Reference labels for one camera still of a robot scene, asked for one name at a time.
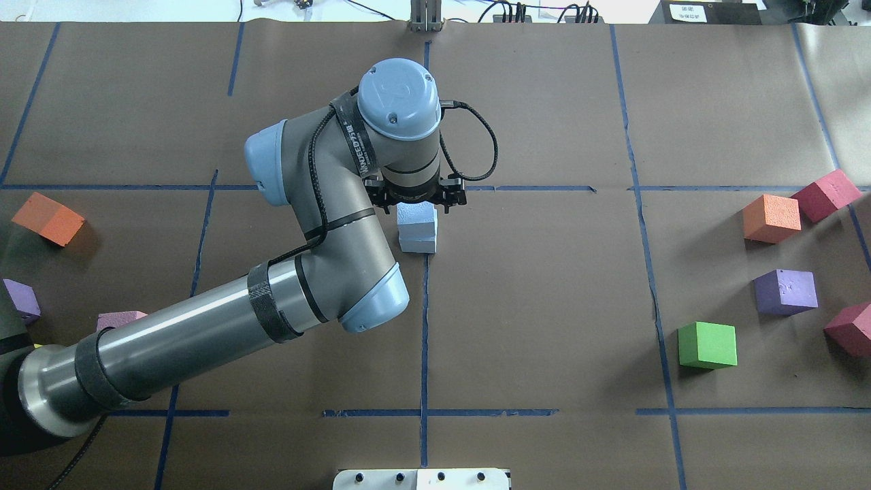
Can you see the orange foam block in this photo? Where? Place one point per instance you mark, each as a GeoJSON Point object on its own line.
{"type": "Point", "coordinates": [771, 219]}
{"type": "Point", "coordinates": [49, 219]}

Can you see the purple foam block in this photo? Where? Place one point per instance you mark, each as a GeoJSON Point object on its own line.
{"type": "Point", "coordinates": [24, 300]}
{"type": "Point", "coordinates": [785, 292]}

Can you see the pink foam block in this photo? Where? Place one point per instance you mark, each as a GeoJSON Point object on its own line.
{"type": "Point", "coordinates": [117, 319]}

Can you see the green foam block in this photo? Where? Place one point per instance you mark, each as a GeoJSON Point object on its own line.
{"type": "Point", "coordinates": [707, 346]}

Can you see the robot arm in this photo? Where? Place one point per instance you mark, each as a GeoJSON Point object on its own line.
{"type": "Point", "coordinates": [372, 147]}

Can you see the orange foam block right side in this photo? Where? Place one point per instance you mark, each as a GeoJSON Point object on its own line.
{"type": "Point", "coordinates": [771, 219]}

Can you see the crimson foam block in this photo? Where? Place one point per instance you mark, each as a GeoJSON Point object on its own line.
{"type": "Point", "coordinates": [826, 195]}
{"type": "Point", "coordinates": [850, 329]}

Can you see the light blue foam block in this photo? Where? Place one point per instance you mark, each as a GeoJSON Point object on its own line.
{"type": "Point", "coordinates": [417, 221]}
{"type": "Point", "coordinates": [425, 245]}

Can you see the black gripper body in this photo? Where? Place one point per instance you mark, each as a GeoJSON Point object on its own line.
{"type": "Point", "coordinates": [452, 198]}

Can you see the orange foam block left side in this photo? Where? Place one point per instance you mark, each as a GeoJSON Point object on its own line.
{"type": "Point", "coordinates": [49, 219]}

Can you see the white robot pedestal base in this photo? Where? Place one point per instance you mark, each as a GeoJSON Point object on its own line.
{"type": "Point", "coordinates": [423, 478]}

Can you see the black box with label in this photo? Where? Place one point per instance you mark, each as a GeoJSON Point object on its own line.
{"type": "Point", "coordinates": [705, 13]}

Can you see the purple foam block left side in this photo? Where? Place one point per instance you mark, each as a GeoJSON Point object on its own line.
{"type": "Point", "coordinates": [24, 300]}

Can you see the purple foam block right side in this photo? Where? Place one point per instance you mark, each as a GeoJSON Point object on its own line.
{"type": "Point", "coordinates": [785, 292]}

